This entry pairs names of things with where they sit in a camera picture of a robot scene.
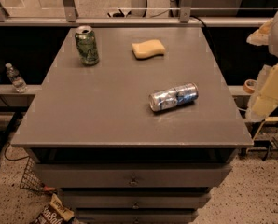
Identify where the silver blue redbull can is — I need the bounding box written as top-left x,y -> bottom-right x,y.
149,83 -> 199,112

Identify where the green soda can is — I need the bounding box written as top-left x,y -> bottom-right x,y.
75,25 -> 99,65

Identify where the brown snack bag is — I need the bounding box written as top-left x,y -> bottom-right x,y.
29,194 -> 74,224

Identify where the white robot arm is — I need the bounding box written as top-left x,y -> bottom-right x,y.
246,11 -> 278,121

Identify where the metal guard railing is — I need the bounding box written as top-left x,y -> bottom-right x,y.
0,0 -> 278,27

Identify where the grey drawer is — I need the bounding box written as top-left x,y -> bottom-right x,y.
59,191 -> 211,209
76,209 -> 198,224
34,163 -> 231,188

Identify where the yellow sponge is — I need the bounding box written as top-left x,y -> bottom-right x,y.
132,39 -> 166,59

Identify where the black cable on floor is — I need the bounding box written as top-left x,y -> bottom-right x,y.
0,83 -> 30,162

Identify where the middle grey drawer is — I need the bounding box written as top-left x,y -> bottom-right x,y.
59,191 -> 211,209

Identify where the yellow metal stand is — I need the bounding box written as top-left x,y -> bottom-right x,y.
250,117 -> 278,150

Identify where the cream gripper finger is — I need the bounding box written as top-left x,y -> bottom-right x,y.
246,64 -> 278,119

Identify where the top grey drawer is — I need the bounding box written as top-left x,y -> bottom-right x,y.
34,163 -> 231,188

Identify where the grey drawer cabinet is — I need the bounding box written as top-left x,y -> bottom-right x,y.
10,26 -> 255,224

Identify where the bottom grey drawer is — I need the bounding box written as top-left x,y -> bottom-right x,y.
76,209 -> 198,224

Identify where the wire mesh basket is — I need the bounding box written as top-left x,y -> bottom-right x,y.
20,158 -> 44,193

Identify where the clear plastic water bottle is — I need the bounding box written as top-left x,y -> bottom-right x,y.
6,63 -> 28,93

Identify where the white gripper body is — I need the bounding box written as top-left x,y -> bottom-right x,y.
246,18 -> 278,58

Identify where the roll of tape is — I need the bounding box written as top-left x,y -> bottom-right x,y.
243,79 -> 257,94

